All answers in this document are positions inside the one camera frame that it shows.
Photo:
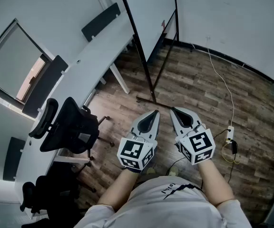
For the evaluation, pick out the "person's left shoe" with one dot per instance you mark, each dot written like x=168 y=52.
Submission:
x=151 y=171

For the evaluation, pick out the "black power adapter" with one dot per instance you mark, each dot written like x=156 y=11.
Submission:
x=234 y=146

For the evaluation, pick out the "person's left forearm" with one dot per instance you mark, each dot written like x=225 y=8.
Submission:
x=118 y=191

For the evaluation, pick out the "red magnet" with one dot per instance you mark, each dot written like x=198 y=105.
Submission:
x=163 y=24

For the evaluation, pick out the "black mesh office chair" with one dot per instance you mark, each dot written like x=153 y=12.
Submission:
x=75 y=127

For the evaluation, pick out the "person's shoe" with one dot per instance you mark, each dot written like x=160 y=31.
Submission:
x=174 y=171
x=151 y=171

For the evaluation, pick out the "long white desk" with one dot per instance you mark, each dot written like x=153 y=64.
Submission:
x=89 y=63

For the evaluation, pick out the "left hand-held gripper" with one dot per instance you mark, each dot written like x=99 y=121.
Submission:
x=133 y=152

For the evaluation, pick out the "person's right forearm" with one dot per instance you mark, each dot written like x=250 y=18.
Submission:
x=216 y=184

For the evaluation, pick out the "white power strip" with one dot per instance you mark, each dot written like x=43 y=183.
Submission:
x=229 y=133

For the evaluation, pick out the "person's right shoe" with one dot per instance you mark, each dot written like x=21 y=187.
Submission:
x=174 y=171

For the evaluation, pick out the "white board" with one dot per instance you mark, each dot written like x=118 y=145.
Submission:
x=149 y=20

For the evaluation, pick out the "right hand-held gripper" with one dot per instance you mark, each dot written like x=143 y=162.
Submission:
x=197 y=146

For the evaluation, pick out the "person's white t-shirt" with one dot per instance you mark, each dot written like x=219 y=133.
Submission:
x=160 y=208

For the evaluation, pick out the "window with grey blind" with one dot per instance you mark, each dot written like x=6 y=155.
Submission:
x=11 y=60

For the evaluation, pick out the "dark desk partition panel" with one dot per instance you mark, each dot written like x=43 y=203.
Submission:
x=13 y=159
x=100 y=21
x=45 y=87

